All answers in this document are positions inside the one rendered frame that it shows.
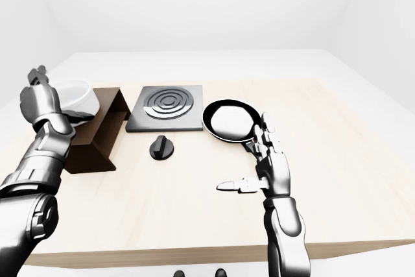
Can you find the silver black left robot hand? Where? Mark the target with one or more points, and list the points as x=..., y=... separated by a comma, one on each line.
x=39, y=102

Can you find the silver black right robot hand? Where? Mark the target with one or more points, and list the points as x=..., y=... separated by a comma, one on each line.
x=275, y=170

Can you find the white bowl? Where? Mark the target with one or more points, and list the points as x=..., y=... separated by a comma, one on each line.
x=78, y=98

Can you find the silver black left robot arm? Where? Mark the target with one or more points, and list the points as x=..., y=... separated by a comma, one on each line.
x=39, y=166

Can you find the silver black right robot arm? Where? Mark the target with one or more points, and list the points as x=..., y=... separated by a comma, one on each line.
x=287, y=235

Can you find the brown wooden cabinet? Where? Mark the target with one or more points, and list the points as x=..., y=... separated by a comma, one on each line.
x=103, y=121

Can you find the black frying pan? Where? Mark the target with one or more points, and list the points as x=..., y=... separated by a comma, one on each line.
x=230, y=121

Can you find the round black knob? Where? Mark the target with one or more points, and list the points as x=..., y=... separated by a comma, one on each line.
x=161, y=149

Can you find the small dark rounded shape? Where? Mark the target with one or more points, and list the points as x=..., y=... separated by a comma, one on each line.
x=179, y=273
x=221, y=273

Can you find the flat dark stove plate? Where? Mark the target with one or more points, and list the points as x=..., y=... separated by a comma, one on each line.
x=165, y=108

